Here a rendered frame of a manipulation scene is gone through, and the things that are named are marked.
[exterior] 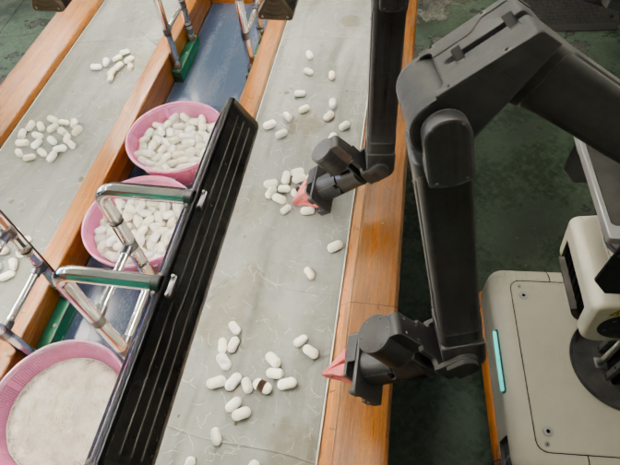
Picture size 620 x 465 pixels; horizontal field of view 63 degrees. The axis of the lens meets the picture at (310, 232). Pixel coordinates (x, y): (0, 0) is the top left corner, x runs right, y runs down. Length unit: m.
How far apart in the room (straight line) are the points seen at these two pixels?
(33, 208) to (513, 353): 1.35
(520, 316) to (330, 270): 0.73
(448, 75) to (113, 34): 1.59
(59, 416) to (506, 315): 1.21
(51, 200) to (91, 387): 0.53
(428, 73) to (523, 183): 1.92
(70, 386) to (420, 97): 0.90
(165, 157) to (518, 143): 1.65
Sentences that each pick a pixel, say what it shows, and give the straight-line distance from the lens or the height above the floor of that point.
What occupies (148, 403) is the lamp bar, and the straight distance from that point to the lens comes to 0.68.
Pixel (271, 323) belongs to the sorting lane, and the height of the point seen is 0.74.
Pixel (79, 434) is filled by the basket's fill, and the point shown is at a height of 0.74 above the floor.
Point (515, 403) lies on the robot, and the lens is 1.56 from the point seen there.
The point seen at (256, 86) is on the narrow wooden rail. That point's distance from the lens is 1.52.
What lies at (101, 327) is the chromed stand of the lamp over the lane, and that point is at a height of 0.95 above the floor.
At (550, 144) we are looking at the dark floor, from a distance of 2.57.
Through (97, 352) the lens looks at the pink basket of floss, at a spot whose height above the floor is 0.74.
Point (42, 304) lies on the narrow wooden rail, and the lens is 1.24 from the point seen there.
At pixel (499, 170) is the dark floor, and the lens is 2.39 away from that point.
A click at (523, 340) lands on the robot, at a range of 1.63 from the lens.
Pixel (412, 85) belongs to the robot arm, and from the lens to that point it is 0.46.
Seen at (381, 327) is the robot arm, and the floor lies 1.05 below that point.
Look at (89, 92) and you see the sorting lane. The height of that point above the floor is 0.74.
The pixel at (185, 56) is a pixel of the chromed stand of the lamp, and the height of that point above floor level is 0.71.
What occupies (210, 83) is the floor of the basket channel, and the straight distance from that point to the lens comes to 1.71.
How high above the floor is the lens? 1.69
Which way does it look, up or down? 54 degrees down
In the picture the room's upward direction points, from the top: 6 degrees counter-clockwise
